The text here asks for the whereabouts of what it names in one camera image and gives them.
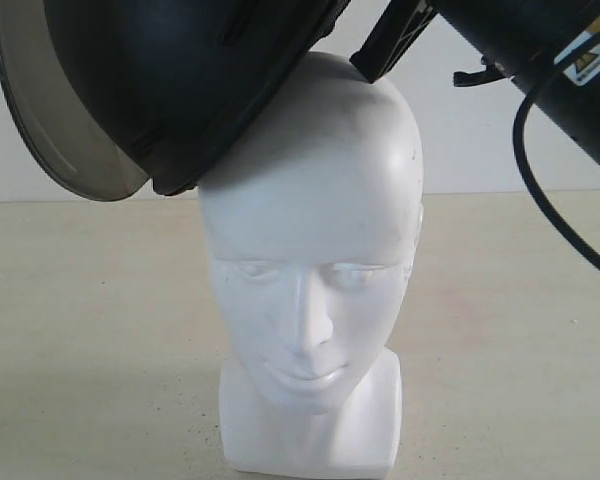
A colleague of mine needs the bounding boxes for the black helmet with visor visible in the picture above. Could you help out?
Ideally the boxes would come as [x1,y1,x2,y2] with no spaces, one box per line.
[0,1,346,202]

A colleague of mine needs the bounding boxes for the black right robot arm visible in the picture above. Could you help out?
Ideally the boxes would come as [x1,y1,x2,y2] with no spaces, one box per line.
[350,0,600,166]

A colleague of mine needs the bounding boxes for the white mannequin head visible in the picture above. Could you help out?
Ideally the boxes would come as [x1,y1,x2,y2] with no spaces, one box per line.
[199,52,424,479]

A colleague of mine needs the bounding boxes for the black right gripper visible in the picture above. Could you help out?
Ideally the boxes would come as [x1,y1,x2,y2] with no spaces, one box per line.
[350,0,438,83]

